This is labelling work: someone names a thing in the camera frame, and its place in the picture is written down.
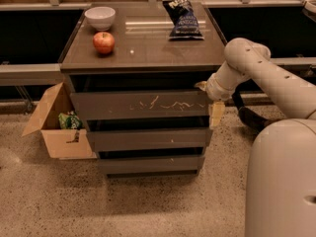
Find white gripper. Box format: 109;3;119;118
195;73;234;128

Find grey top drawer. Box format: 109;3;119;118
70;90;211;120

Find grey drawer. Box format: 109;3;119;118
97;155;205;175
70;90;211;120
87;128;212;152

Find dark robot base leg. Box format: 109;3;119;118
232;89;277;133

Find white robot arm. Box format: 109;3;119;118
196;38;316;237

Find grey drawer cabinet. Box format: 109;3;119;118
58;2;235;179

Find grey middle drawer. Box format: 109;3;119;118
87;128;212;152

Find grey bottom drawer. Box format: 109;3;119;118
97;155;205;175

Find open cardboard box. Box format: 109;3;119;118
22;83;96;159

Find dark blue chip bag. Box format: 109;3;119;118
162;0;203;40

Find red apple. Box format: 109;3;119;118
93;32;116;54

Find white ceramic bowl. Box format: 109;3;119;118
85;6;116;31

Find green snack bag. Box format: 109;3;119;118
58;111;83;129

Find grey metal railing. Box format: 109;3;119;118
0;57;316;86

